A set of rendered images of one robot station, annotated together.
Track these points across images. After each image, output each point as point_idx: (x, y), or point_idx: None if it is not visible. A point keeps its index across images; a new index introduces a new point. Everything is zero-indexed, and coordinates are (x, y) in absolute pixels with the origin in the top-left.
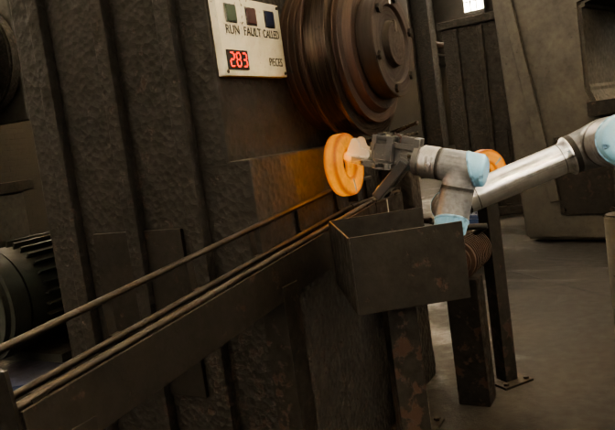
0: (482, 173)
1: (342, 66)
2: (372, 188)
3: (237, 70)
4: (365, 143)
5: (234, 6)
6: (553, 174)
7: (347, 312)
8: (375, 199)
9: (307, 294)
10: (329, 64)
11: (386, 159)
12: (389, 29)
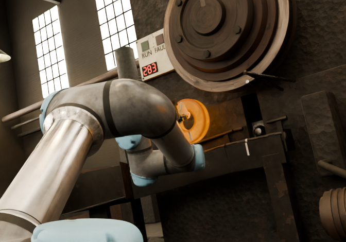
0: (116, 140)
1: (174, 54)
2: (298, 126)
3: (150, 75)
4: (180, 106)
5: (146, 41)
6: (150, 139)
7: (243, 231)
8: (229, 144)
9: (191, 206)
10: (169, 56)
11: None
12: (191, 11)
